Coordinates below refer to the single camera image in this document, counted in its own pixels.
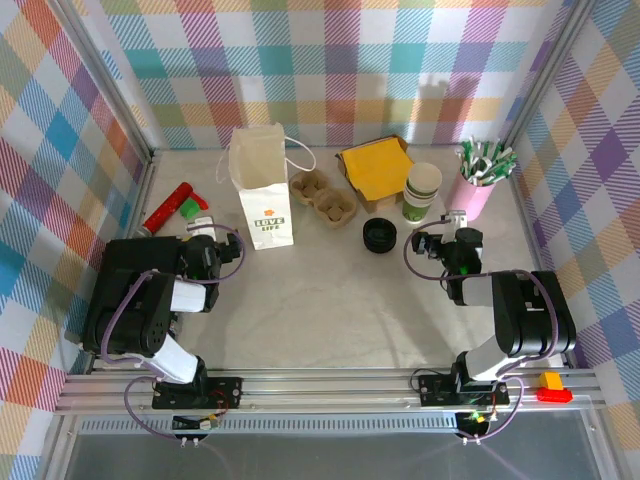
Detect black plastic cup lid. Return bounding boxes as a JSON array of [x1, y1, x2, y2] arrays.
[[363, 218, 398, 242], [363, 234, 398, 255]]

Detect white paper takeout bag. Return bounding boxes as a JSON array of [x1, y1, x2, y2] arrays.
[[215, 124, 317, 251]]

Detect pink straw holder cup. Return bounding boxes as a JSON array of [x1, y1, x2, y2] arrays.
[[447, 169, 496, 222]]

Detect red glitter cylinder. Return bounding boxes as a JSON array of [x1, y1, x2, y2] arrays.
[[142, 182, 194, 236]]

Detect cardboard napkin box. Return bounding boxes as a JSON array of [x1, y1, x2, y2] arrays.
[[335, 134, 416, 214]]

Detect black flat panel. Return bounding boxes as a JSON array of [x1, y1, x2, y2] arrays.
[[102, 237, 182, 281]]

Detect yellow paper napkin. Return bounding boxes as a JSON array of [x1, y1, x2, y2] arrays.
[[339, 139, 415, 197]]

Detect small connector board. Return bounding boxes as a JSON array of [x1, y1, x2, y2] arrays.
[[172, 413, 221, 432], [457, 410, 494, 434]]

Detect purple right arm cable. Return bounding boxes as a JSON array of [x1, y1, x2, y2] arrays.
[[404, 219, 559, 442]]

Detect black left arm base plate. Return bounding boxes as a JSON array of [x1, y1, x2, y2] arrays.
[[152, 377, 245, 411]]

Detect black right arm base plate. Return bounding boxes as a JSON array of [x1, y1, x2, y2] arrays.
[[418, 373, 511, 407]]

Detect aluminium mounting rail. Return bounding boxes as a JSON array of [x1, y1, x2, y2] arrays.
[[54, 368, 609, 416]]

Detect aluminium frame post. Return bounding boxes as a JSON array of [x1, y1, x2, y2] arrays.
[[499, 0, 601, 151], [59, 0, 157, 166]]

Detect slotted grey cable duct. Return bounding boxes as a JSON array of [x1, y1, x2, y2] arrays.
[[74, 418, 466, 436]]

